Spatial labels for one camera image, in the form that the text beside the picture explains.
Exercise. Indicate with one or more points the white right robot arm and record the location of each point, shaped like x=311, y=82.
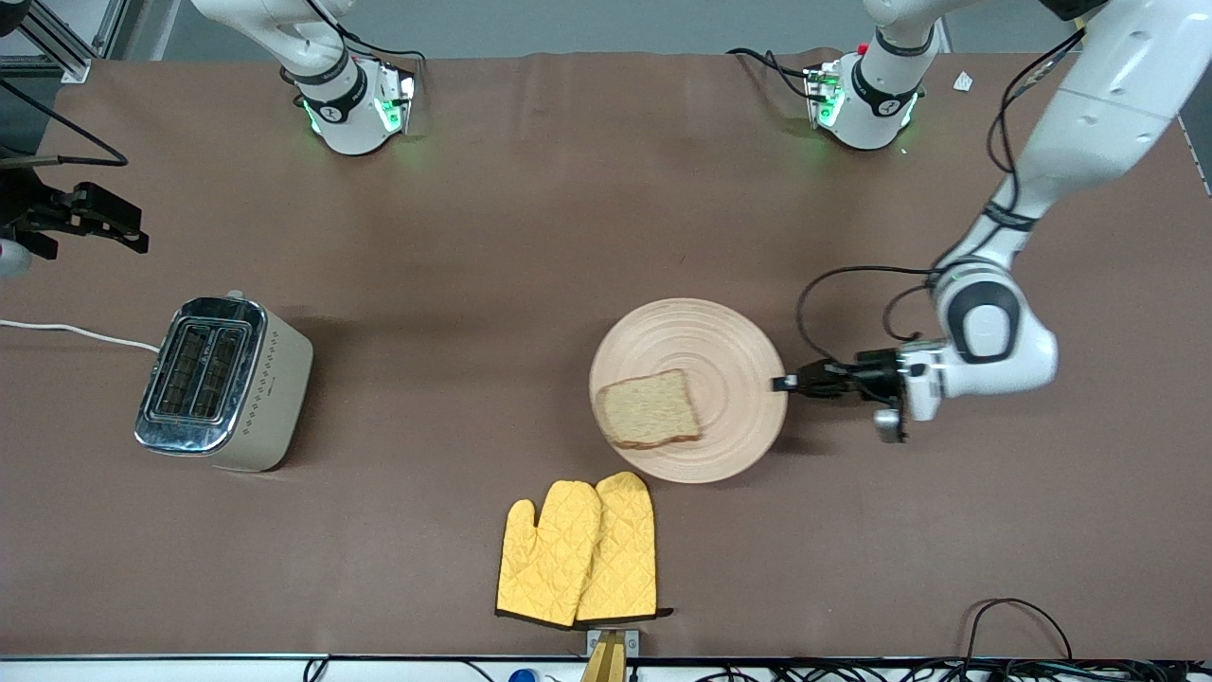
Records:
x=350, y=123

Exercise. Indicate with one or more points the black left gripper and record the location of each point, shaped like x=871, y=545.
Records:
x=875, y=371

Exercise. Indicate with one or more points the round wooden plate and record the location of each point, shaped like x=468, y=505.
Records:
x=729, y=360

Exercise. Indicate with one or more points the brown table cloth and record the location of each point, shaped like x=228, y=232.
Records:
x=757, y=568

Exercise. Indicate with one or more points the brown toast slice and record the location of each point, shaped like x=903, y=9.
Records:
x=651, y=409

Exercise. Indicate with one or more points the yellow quilted oven mitt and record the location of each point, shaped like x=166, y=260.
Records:
x=549, y=559
x=625, y=549

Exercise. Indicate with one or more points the aluminium frame profile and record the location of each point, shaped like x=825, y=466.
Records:
x=59, y=47

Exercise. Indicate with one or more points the grey metal clamp plate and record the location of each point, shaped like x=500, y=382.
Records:
x=632, y=643

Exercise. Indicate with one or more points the small blue cap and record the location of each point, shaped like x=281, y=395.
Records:
x=523, y=676

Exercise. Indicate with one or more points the beige chrome two-slot toaster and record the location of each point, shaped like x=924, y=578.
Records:
x=256, y=398

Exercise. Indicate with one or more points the small white paper scrap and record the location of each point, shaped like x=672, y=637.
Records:
x=963, y=81

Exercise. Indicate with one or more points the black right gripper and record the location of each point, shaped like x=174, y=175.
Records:
x=21, y=199

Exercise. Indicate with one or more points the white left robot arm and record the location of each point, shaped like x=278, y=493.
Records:
x=1089, y=114

